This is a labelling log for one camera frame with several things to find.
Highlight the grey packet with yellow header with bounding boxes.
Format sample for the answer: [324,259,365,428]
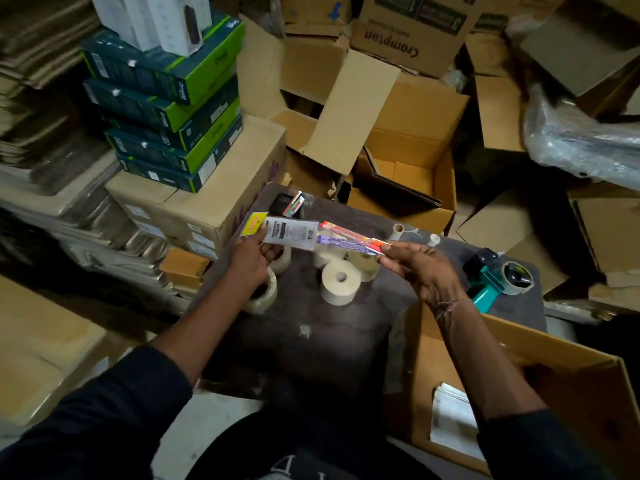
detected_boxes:
[240,212,321,252]

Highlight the white product box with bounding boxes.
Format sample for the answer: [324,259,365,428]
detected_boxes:
[90,0,151,52]

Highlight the person's left forearm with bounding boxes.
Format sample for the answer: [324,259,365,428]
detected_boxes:
[150,275,273,388]

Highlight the stack of flattened cardboard sheets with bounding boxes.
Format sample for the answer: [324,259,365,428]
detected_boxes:
[0,0,173,295]

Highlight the open cardboard packing box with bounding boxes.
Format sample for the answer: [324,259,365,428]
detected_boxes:
[385,300,640,480]

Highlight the open empty cardboard box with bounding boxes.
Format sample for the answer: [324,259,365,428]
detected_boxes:
[270,49,471,235]

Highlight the orange toothbrush packet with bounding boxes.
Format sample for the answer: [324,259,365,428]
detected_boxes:
[319,221,392,248]

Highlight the flat cardboard sheet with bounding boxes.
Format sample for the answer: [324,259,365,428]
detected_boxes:
[0,274,146,438]

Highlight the person's right hand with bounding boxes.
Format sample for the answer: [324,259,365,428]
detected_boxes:
[378,241,469,310]

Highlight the small orange-brown box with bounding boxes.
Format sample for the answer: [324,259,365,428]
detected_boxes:
[159,247,212,291]

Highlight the white papers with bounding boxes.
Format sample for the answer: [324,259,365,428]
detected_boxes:
[430,383,487,463]

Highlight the teal tape dispenser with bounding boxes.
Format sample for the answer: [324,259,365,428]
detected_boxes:
[462,248,506,314]

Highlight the clear tape roll in dispenser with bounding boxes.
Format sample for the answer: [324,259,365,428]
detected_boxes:
[500,261,535,296]

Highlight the clear plastic wrap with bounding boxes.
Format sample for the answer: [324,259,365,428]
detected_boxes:
[522,85,640,191]

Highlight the white box with black picture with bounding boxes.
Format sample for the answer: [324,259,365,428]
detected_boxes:
[122,0,214,58]

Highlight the beige tape roll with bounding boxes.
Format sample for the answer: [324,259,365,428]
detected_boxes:
[346,251,382,283]
[269,246,293,275]
[320,259,363,307]
[243,267,279,316]
[313,245,348,270]

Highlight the closed cardboard box with labels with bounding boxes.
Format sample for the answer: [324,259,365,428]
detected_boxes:
[105,115,288,261]

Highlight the person's left hand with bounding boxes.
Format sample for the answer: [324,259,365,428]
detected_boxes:
[239,226,285,294]

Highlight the person's right forearm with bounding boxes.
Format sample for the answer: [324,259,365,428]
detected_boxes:
[432,297,548,428]

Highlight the pile of empty cardboard boxes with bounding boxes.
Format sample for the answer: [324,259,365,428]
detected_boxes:
[452,0,640,325]

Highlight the purple toothbrush packet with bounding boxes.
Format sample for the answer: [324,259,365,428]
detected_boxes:
[316,234,386,257]

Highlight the printed cardboard box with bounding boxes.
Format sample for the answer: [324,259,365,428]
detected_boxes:
[350,0,493,79]

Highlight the green and teal product box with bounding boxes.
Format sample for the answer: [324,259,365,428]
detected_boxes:
[99,92,242,152]
[104,102,244,175]
[80,9,246,106]
[117,117,245,194]
[83,75,240,134]

